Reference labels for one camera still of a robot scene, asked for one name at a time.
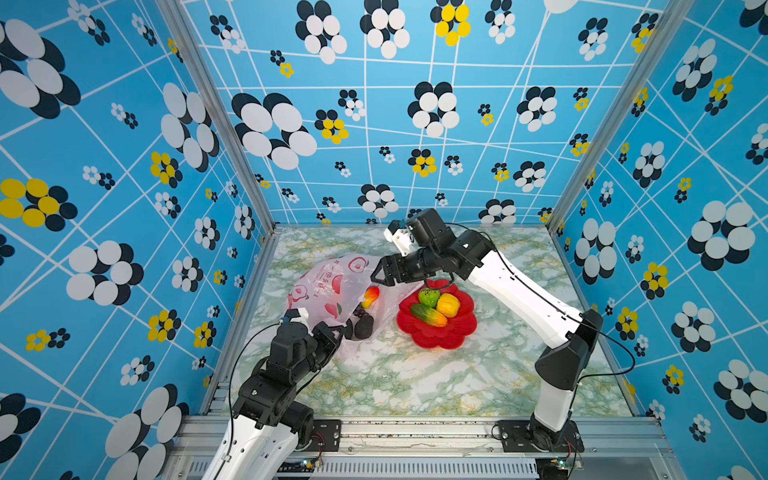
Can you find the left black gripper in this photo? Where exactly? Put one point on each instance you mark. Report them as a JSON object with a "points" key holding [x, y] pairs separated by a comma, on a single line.
{"points": [[321, 332]]}

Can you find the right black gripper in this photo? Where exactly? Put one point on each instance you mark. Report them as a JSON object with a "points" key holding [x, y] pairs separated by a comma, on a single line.
{"points": [[391, 271]]}

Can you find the red yellow mango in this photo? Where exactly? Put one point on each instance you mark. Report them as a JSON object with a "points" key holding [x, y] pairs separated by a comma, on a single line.
{"points": [[370, 296]]}

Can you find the dark avocado front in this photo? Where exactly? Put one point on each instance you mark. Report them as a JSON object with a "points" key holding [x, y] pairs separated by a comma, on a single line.
{"points": [[363, 328]]}

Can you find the green fruit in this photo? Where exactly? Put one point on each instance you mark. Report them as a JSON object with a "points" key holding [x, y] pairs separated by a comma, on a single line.
{"points": [[429, 297]]}

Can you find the pink translucent plastic bag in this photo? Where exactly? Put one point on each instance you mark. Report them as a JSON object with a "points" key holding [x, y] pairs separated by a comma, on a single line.
{"points": [[332, 291]]}

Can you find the yellow lemon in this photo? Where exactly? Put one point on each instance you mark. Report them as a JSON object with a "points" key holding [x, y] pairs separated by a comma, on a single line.
{"points": [[448, 305]]}

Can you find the red flower-shaped plate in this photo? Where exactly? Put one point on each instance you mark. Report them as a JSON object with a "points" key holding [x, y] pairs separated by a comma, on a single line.
{"points": [[450, 337]]}

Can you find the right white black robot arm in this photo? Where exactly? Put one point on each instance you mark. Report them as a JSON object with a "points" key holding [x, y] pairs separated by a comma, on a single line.
{"points": [[570, 335]]}

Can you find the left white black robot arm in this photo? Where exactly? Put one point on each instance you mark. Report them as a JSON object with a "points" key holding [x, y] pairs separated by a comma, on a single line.
{"points": [[266, 423]]}

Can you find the green yellow corn cob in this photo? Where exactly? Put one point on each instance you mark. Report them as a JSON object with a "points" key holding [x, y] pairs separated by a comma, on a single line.
{"points": [[428, 316]]}

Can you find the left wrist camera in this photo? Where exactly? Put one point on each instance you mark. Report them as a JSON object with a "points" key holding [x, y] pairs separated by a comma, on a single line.
{"points": [[296, 315]]}

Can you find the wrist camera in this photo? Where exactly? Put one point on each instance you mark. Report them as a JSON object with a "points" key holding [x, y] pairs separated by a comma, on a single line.
{"points": [[296, 315], [401, 237]]}

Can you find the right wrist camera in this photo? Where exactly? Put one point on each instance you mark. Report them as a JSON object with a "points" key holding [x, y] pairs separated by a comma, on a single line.
{"points": [[401, 237]]}

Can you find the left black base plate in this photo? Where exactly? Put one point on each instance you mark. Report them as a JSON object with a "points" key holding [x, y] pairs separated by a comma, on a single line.
{"points": [[325, 436]]}

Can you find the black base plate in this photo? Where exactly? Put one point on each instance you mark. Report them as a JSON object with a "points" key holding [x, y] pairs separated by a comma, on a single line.
{"points": [[528, 436], [325, 436]]}

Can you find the aluminium front rail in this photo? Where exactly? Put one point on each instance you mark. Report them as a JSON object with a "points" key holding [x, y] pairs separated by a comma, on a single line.
{"points": [[448, 448]]}

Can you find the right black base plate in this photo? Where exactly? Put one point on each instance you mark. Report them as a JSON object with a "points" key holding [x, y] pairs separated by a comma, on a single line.
{"points": [[528, 436]]}

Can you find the left aluminium corner post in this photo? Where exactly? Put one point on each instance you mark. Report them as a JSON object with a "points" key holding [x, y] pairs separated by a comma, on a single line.
{"points": [[181, 31]]}

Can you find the aluminium corner post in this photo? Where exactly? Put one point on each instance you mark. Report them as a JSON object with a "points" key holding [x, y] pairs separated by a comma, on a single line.
{"points": [[181, 31], [669, 23]]}

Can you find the right aluminium corner post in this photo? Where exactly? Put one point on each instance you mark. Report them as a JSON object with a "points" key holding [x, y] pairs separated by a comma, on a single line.
{"points": [[669, 23]]}

